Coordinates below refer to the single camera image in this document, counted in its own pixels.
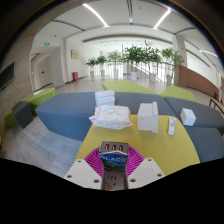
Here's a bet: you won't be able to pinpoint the tall white box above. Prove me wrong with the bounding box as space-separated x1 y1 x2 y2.
137 101 160 134

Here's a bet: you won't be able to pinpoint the row of potted plants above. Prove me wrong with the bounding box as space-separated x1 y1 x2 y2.
85 40 184 84

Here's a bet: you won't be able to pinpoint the black wall screen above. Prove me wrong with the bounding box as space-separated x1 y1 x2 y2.
0 61 16 92

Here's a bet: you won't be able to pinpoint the long grey sofa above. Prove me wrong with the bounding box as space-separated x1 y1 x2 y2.
34 91 168 143

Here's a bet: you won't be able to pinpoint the dark grey ottoman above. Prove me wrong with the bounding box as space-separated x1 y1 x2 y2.
11 101 34 130

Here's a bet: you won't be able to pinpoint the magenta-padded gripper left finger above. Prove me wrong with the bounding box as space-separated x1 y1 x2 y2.
63 146 107 190

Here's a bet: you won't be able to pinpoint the ceiling light strips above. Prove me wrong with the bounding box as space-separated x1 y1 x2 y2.
82 2 221 59

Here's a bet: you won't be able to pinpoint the stack of white tissue packs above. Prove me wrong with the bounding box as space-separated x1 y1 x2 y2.
94 89 116 108

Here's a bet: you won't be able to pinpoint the charger block with blue print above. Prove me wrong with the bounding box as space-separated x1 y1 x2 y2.
99 140 130 191

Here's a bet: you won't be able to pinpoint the green bench seat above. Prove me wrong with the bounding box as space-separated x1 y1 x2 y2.
3 87 57 128

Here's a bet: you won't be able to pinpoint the grey sofa block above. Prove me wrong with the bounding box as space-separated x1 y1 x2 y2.
184 124 224 164
163 96 224 136

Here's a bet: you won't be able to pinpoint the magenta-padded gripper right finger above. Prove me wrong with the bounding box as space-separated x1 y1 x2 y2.
125 148 166 190

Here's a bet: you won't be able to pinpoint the white tube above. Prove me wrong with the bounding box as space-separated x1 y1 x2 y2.
167 116 177 136

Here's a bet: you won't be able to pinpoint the white wet wipes pack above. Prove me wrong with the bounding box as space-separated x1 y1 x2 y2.
88 104 133 130

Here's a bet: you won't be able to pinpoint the green sofa block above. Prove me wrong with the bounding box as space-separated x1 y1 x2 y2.
159 85 196 103
101 79 158 96

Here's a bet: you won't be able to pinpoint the wooden bench with black frame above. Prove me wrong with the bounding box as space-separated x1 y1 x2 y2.
208 98 224 116

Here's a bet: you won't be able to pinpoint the yellow framed wall picture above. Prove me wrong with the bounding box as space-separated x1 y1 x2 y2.
70 49 80 60

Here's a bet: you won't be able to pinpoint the small white cube box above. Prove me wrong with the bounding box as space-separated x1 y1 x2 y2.
179 107 197 127

